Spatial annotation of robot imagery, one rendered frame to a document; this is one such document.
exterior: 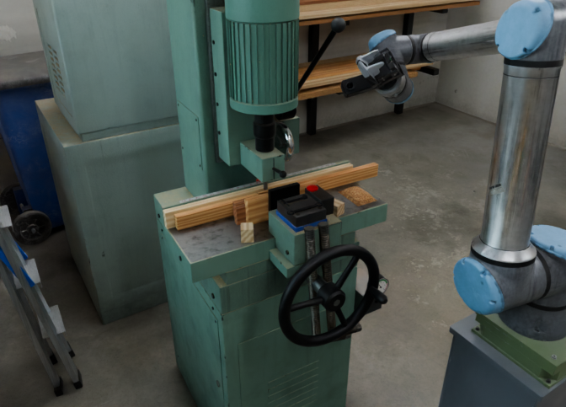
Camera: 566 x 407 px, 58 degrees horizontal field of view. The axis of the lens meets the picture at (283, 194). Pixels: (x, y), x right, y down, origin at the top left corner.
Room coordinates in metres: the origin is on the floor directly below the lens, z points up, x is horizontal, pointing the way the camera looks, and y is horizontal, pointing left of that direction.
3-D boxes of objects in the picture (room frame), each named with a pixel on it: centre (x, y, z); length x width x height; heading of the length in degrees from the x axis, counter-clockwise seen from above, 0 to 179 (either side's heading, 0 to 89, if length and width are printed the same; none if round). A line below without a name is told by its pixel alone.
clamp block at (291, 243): (1.11, -0.05, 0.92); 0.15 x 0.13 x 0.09; 119
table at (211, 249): (1.18, -0.01, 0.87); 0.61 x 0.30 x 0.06; 119
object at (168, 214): (1.29, 0.05, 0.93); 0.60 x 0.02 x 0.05; 119
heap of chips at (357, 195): (1.32, -0.22, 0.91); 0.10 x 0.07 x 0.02; 29
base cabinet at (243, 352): (1.38, 0.11, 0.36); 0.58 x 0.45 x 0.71; 29
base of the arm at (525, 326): (1.11, -0.71, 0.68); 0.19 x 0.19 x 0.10
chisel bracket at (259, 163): (1.29, 0.06, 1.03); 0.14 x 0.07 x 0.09; 29
